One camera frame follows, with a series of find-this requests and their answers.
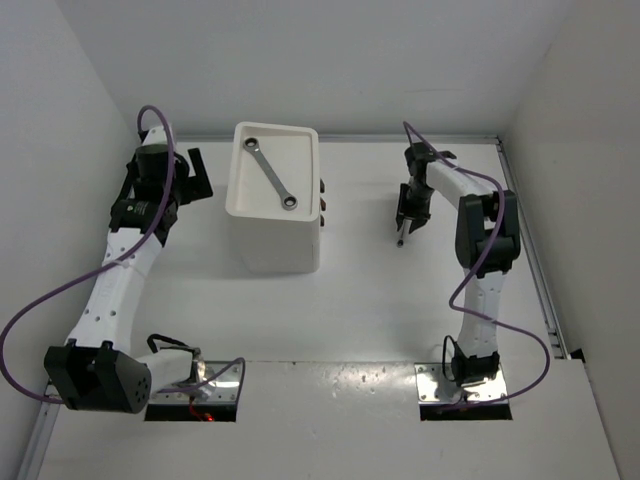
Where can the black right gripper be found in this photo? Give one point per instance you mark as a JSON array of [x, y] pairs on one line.
[[405, 210]]

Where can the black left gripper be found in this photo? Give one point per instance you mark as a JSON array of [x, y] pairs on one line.
[[194, 187]]

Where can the short silver wrench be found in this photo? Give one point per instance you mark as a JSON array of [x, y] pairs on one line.
[[403, 233]]

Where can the long silver ratchet wrench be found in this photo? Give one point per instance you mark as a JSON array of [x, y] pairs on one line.
[[287, 200]]

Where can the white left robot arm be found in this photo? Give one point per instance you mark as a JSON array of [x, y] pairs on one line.
[[94, 369]]

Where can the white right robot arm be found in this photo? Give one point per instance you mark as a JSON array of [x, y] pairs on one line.
[[486, 244]]

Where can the white drawer cabinet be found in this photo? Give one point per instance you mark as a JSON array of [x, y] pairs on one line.
[[268, 239]]

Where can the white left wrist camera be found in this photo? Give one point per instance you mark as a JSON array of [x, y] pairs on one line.
[[158, 135]]

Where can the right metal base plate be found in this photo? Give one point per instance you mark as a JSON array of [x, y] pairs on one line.
[[435, 389]]

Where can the metal base plate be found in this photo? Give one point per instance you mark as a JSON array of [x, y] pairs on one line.
[[435, 389], [221, 385]]

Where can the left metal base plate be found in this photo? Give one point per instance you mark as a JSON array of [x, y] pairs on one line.
[[221, 385]]

